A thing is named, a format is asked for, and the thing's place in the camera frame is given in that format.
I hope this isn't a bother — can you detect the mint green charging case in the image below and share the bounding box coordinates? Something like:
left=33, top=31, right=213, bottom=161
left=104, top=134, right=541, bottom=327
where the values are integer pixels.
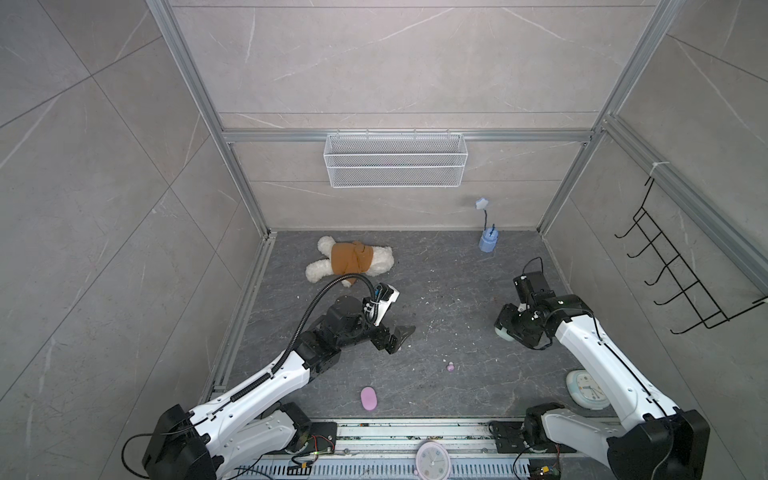
left=495, top=327, right=514, bottom=342

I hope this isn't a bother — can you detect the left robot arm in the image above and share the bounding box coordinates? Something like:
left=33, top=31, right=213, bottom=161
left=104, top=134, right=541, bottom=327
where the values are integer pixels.
left=139, top=274, right=415, bottom=479

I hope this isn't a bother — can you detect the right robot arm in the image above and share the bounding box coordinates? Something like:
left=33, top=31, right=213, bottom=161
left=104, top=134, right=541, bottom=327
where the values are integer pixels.
left=494, top=271, right=710, bottom=479

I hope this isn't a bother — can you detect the white plush dog brown shirt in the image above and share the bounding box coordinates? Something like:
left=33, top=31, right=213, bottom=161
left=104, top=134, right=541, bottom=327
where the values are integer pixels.
left=305, top=236, right=395, bottom=283

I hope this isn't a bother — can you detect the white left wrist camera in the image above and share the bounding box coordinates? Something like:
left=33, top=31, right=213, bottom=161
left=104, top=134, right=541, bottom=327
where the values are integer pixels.
left=363, top=283, right=400, bottom=327

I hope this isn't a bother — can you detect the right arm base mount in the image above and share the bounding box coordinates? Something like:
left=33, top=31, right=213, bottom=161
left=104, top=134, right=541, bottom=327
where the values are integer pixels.
left=488, top=420, right=575, bottom=454

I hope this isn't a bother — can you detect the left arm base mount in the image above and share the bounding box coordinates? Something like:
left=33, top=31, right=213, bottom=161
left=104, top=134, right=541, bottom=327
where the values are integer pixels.
left=284, top=421, right=338, bottom=456

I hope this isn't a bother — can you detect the white wire wall basket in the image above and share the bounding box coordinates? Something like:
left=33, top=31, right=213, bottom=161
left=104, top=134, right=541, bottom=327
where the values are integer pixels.
left=323, top=133, right=469, bottom=189

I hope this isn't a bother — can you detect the black wall hook rack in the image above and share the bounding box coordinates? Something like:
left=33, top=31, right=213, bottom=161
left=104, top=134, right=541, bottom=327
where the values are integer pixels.
left=614, top=176, right=767, bottom=335

